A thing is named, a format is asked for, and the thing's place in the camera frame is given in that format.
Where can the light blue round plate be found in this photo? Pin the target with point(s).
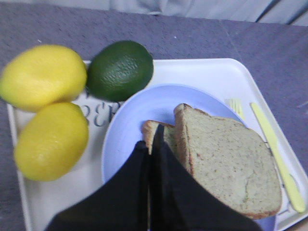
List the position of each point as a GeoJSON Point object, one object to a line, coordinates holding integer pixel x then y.
{"type": "Point", "coordinates": [132, 107]}

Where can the rear yellow lemon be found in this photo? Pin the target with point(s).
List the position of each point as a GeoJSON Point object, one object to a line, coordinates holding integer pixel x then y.
{"type": "Point", "coordinates": [43, 75]}

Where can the yellow plastic fork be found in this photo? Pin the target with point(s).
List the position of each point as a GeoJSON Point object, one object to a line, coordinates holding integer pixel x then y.
{"type": "Point", "coordinates": [236, 106]}

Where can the yellow plastic knife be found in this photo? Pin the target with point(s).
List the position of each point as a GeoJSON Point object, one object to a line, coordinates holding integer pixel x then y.
{"type": "Point", "coordinates": [293, 193]}

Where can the front yellow lemon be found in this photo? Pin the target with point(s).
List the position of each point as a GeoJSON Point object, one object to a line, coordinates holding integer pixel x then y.
{"type": "Point", "coordinates": [52, 142]}

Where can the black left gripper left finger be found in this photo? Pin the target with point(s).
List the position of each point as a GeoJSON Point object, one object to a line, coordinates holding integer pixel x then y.
{"type": "Point", "coordinates": [121, 204]}

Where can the green lime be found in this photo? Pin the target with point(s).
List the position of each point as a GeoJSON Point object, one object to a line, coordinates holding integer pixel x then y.
{"type": "Point", "coordinates": [119, 71]}

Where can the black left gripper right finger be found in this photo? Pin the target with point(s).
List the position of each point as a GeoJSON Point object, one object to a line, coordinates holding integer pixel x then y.
{"type": "Point", "coordinates": [179, 203]}

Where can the white curtain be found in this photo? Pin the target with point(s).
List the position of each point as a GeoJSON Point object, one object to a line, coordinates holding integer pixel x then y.
{"type": "Point", "coordinates": [288, 12]}

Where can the bread slice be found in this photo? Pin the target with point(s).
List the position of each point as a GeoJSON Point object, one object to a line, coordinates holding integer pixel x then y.
{"type": "Point", "coordinates": [229, 160]}
{"type": "Point", "coordinates": [149, 128]}

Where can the yellow lemon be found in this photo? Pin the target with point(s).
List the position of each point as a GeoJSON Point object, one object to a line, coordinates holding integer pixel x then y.
{"type": "Point", "coordinates": [43, 75]}
{"type": "Point", "coordinates": [52, 142]}

